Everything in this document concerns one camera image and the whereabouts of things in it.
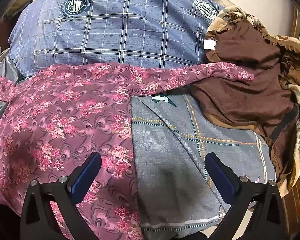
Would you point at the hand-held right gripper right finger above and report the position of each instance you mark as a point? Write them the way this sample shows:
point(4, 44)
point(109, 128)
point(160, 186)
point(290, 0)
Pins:
point(223, 178)

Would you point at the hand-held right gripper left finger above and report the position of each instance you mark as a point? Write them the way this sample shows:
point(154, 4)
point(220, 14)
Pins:
point(86, 177)

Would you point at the pink floral garment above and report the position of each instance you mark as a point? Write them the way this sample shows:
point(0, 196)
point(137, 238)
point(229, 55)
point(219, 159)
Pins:
point(65, 120)

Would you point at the grey plaid bed sheet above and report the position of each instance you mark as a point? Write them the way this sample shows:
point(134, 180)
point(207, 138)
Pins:
point(170, 142)

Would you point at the brown leopard print cloth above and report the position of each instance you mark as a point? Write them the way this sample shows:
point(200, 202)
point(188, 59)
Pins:
point(240, 67)

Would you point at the white blanket label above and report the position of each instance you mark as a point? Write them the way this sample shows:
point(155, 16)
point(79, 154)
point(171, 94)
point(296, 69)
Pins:
point(210, 44)

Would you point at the blue plaid quilt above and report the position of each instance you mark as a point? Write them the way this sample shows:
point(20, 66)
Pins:
point(115, 30)

